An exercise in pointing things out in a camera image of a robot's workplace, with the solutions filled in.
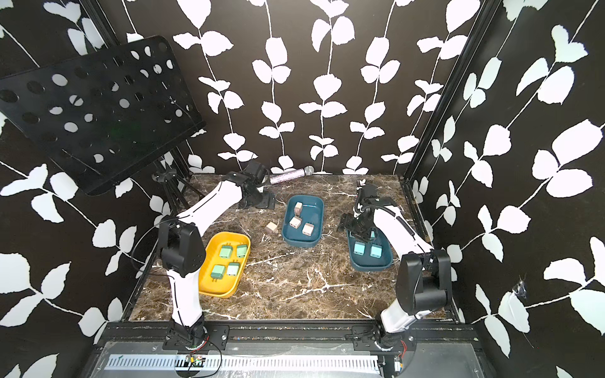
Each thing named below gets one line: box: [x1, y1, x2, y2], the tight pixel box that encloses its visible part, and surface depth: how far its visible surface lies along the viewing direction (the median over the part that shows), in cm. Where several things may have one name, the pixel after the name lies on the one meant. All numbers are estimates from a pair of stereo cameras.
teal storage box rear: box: [282, 194, 324, 249], surface depth 103 cm
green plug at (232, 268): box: [226, 262, 241, 277], surface depth 88 cm
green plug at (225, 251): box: [218, 244, 234, 260], surface depth 93 cm
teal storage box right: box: [346, 226, 394, 271], surface depth 93 cm
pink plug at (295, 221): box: [289, 215, 303, 230], surface depth 103 cm
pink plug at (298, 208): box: [293, 201, 304, 217], surface depth 106 cm
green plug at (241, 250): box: [236, 244, 249, 259], surface depth 94 cm
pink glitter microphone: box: [269, 165, 315, 186], surface depth 121 cm
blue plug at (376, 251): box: [369, 244, 383, 260], surface depth 94 cm
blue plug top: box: [352, 240, 366, 256], surface depth 95 cm
